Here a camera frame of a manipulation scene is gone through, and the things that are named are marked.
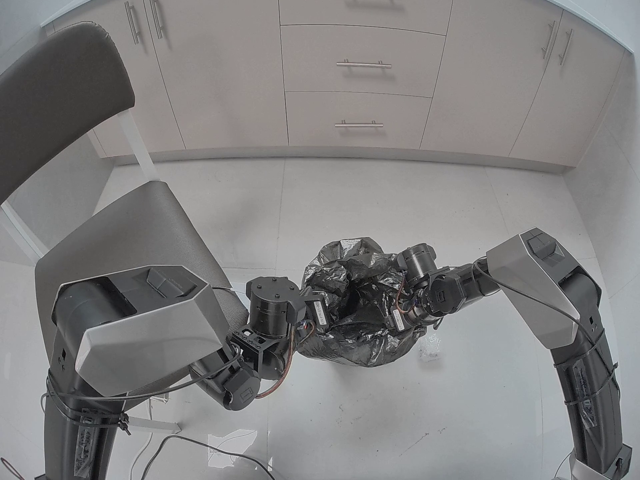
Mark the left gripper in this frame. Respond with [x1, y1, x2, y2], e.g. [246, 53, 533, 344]
[297, 290, 334, 342]

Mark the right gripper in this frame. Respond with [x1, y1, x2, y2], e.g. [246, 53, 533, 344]
[387, 292, 437, 337]

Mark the black plastic bag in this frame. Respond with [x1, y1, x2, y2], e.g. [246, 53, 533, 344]
[296, 236, 427, 368]

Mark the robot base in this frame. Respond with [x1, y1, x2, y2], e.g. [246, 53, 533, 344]
[554, 455, 601, 480]

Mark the clear crumpled wrapper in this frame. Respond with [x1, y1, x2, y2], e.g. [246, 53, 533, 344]
[417, 335, 444, 362]

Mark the grey chair with white legs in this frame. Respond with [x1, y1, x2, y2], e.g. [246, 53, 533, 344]
[0, 22, 251, 435]

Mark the black cable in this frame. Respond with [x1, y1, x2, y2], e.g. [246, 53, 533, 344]
[142, 435, 274, 480]

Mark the beige cabinet with metal handles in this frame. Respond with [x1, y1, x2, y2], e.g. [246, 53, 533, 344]
[0, 0, 640, 175]

